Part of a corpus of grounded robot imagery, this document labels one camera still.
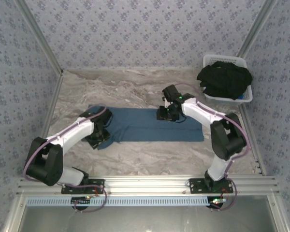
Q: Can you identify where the blue t-shirt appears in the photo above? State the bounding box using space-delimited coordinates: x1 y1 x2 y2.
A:
87 104 205 151

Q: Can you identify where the black t-shirt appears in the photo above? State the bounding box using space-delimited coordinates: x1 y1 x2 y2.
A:
196 60 253 102

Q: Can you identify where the white plastic laundry basket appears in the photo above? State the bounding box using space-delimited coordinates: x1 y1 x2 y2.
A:
203 54 254 103

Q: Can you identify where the aluminium cross beam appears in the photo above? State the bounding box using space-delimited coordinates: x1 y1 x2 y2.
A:
16 175 280 196

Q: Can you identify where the black left controller board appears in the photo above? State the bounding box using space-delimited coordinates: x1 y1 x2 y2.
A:
71 196 92 210

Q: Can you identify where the black controller board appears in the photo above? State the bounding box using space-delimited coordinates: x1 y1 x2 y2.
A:
71 196 92 210
208 197 227 210

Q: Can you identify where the black right controller board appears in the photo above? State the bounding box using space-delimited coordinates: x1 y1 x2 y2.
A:
208 197 227 210

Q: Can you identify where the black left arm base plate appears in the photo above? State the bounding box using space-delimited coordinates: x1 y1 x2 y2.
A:
60 178 105 195

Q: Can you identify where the light blue slotted cable duct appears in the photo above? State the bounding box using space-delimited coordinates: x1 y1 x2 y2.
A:
26 196 209 207

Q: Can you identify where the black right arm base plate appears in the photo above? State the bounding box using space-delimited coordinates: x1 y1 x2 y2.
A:
188 178 233 195

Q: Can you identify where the aluminium frame post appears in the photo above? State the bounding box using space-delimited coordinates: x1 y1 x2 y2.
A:
237 0 279 58
14 0 64 74

